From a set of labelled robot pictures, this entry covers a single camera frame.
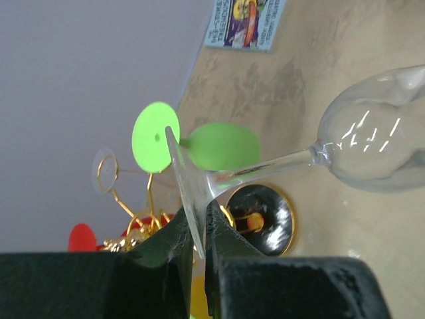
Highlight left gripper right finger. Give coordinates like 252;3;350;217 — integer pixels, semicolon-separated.
205;201;391;318

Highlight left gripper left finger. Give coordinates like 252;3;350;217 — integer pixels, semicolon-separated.
1;210;193;318

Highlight orange wine glass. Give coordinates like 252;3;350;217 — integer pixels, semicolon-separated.
191;276;212;319

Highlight gold wine glass rack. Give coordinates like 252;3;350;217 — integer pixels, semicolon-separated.
96;154;296;259

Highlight red wine glass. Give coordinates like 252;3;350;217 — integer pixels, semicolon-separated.
68;211;175;253

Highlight clear wine glass front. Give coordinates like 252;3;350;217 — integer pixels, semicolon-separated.
91;148;147;193

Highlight clear wine glass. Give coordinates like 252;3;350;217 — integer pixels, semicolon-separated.
165;65;424;259
91;148;147;193

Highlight green wine glass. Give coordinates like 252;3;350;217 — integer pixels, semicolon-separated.
131;102;261;173

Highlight clear wine glass back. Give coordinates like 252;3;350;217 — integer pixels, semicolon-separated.
165;65;424;259

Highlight blue treehouse book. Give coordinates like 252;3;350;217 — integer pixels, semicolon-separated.
204;0;286;52

